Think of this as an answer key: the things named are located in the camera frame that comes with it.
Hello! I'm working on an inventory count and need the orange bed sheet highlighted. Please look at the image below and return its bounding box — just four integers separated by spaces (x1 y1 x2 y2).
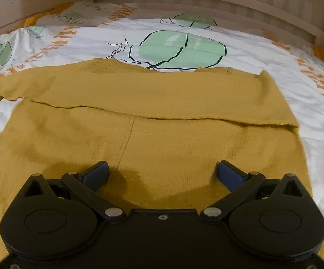
6 3 73 35

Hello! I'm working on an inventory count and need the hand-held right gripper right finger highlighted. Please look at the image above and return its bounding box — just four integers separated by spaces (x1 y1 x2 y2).
200 160 303 219

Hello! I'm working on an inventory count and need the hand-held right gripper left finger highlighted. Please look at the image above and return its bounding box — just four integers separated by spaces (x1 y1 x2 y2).
24 161 127 219

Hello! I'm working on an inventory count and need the white leaf-print duvet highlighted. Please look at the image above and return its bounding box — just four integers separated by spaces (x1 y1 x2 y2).
0 1 324 267

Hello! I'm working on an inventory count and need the leaf-print pillow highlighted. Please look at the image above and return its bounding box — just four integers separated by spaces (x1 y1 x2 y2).
35 1 140 29

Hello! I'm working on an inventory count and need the wooden bed frame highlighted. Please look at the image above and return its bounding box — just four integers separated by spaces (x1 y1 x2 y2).
0 0 324 70

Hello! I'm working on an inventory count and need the yellow knit sweater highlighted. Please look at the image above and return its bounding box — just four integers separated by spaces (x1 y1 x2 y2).
0 58 324 262

